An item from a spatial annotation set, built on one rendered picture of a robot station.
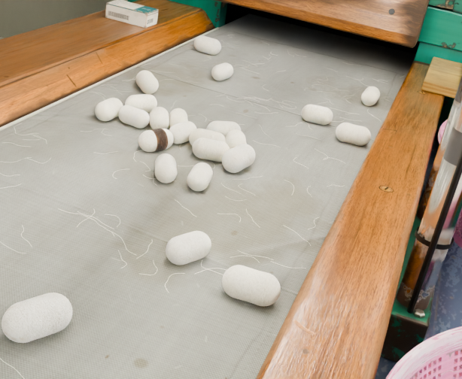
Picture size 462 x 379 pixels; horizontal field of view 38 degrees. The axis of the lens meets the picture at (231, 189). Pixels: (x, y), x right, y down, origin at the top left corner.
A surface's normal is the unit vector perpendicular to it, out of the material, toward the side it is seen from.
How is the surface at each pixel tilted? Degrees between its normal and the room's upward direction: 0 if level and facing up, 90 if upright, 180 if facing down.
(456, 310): 0
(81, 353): 0
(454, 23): 90
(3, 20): 90
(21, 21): 90
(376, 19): 66
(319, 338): 0
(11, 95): 45
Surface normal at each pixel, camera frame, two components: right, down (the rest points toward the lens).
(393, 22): -0.24, -0.03
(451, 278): 0.16, -0.88
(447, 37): -0.33, 0.37
